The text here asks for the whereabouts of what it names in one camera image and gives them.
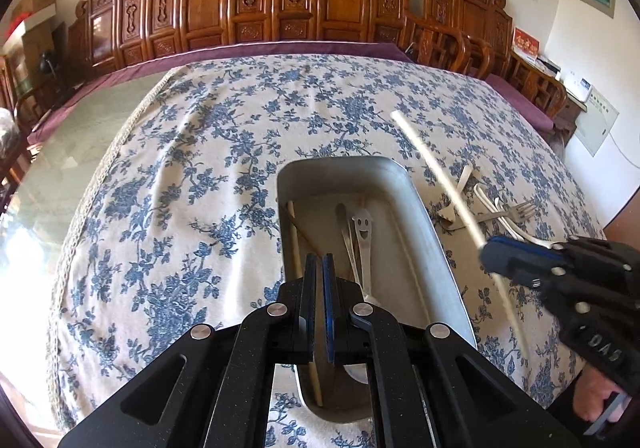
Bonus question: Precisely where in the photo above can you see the metal fork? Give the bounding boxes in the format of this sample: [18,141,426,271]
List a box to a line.
[450,202,537,231]

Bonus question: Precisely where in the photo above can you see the smiley metal spoon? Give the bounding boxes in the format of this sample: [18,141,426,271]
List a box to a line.
[350,208,382,309]

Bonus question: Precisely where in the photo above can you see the person's right hand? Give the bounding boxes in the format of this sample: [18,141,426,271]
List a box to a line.
[574,368,626,421]

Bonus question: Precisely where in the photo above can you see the stacked brown cardboard boxes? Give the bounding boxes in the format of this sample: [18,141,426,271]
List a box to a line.
[2,20,63,93]

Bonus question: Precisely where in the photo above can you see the white plastic fork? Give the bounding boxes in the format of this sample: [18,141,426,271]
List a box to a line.
[437,165,473,227]

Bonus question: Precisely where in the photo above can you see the wooden side table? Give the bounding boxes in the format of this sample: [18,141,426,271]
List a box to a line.
[510,50,591,129]

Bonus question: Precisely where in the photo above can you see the purple armchair cushion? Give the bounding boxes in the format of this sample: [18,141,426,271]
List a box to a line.
[487,74,556,131]

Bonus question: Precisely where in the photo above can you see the blue floral tablecloth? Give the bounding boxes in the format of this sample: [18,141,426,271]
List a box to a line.
[47,52,608,448]

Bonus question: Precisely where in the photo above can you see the carved wooden armchair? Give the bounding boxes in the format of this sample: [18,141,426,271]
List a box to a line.
[424,0,568,121]

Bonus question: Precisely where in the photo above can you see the rectangular metal tray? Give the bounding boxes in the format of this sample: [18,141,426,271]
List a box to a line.
[276,155,478,424]

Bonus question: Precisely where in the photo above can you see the red card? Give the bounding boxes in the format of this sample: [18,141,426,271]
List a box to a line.
[513,28,542,59]

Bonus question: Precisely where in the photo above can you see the white wall distribution box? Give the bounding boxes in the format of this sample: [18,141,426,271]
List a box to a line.
[577,88,620,159]

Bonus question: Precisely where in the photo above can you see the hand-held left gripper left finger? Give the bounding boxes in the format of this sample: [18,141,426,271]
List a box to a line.
[57,254,323,448]

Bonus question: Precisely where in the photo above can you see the purple sofa cushion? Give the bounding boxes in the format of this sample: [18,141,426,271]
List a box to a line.
[27,42,411,146]

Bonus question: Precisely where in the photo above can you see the white telephone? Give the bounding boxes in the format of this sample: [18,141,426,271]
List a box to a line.
[560,70,593,101]

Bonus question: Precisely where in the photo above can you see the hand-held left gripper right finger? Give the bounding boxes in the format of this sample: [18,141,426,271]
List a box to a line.
[324,254,581,448]

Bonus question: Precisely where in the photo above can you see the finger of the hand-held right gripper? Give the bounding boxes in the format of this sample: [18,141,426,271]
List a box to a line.
[481,248,551,286]
[490,236,568,265]

